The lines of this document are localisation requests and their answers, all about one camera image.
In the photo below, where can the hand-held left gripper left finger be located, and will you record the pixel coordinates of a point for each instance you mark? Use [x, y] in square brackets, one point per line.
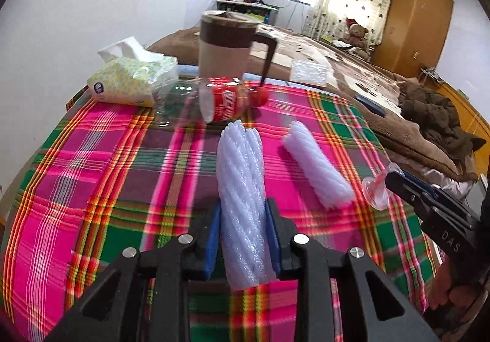
[212, 238]

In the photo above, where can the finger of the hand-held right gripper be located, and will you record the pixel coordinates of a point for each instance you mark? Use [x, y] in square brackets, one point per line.
[421, 184]
[404, 188]

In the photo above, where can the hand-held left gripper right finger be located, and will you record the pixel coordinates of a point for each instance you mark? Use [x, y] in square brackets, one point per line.
[273, 238]

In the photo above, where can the clear plastic cup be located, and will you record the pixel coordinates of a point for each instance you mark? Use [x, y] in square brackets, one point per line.
[377, 188]

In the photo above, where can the white foam net sleeve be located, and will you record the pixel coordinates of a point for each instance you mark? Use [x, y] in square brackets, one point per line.
[241, 181]
[314, 165]

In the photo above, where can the person's right hand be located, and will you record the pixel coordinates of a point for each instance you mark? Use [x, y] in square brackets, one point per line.
[444, 284]

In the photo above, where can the dark brown coat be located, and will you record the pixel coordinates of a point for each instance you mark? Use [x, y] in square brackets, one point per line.
[432, 112]

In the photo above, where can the dark blue flat item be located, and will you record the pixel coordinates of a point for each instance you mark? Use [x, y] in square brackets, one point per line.
[369, 104]

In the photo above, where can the wooden bedside cabinet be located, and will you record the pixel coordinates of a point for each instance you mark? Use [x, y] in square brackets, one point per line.
[471, 104]

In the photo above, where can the metal rack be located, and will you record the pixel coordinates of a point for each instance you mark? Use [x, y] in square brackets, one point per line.
[429, 75]

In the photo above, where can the pink green plaid tablecloth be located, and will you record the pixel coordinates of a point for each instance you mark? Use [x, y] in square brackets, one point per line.
[95, 173]

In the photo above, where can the clear bottle with red label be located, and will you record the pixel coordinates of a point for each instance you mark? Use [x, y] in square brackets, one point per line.
[229, 98]

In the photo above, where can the clear plastic bag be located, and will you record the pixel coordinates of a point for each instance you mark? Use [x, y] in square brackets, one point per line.
[308, 74]

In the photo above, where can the brown teddy bear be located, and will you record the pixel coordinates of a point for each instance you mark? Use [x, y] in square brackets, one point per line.
[356, 37]

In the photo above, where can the wooden wardrobe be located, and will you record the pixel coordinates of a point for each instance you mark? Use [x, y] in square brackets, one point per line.
[413, 24]

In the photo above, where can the yellow patterned tissue pack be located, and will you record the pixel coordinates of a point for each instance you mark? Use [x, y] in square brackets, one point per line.
[122, 81]

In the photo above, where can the brown and beige pitcher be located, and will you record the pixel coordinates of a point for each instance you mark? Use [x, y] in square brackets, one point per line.
[222, 47]

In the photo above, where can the shelf with small items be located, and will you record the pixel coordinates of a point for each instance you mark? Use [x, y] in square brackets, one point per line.
[229, 7]

